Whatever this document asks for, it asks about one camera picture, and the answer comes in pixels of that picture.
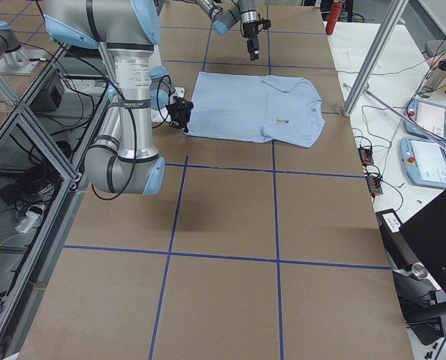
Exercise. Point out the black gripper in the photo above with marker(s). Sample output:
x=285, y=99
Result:
x=249, y=31
x=179, y=113

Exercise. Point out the light blue t-shirt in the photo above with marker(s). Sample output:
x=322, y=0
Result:
x=256, y=109

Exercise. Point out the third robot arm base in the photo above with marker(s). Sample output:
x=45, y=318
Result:
x=14, y=59

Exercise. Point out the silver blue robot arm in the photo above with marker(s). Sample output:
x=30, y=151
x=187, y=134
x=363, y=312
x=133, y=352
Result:
x=243, y=12
x=123, y=158

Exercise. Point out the red cylinder bottle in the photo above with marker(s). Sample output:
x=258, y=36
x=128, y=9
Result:
x=333, y=16

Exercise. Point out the clear water bottle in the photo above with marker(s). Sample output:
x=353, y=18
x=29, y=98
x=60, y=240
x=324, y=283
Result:
x=434, y=79

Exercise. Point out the far blue teach pendant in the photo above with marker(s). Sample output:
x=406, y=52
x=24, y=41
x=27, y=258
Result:
x=429, y=116

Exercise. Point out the blue teach pendant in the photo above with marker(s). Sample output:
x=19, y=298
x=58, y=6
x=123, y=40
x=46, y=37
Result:
x=429, y=116
x=424, y=162

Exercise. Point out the white power strip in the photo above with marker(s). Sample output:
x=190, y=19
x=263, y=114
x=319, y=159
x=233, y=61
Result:
x=25, y=224

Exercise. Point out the near blue teach pendant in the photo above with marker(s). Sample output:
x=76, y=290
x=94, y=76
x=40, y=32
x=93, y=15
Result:
x=424, y=162

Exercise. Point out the black laptop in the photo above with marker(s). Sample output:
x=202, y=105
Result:
x=425, y=234

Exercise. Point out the black monitor stand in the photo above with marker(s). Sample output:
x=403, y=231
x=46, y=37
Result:
x=423, y=305

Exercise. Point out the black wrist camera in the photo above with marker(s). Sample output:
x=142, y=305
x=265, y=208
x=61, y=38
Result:
x=263, y=24

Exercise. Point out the aluminium frame post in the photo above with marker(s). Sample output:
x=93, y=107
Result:
x=379, y=42

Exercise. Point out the green handled reacher grabber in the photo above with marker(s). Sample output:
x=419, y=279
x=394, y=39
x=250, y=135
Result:
x=428, y=134

